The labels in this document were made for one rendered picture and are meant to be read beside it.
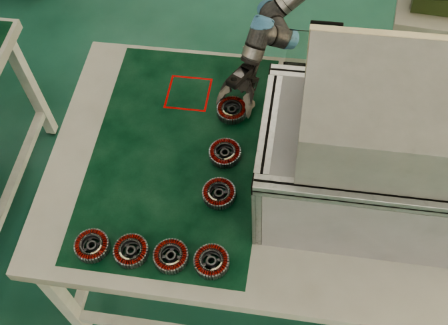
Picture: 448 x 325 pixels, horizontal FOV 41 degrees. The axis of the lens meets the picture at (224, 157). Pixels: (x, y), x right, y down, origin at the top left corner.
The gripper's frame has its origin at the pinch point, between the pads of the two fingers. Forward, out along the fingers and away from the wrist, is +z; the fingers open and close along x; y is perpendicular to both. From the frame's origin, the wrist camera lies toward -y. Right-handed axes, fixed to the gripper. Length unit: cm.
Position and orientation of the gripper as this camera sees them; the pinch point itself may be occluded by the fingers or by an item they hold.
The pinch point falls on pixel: (231, 110)
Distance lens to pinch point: 215.9
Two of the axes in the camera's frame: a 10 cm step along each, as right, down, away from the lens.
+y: 4.5, -1.8, 8.7
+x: -8.4, -4.1, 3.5
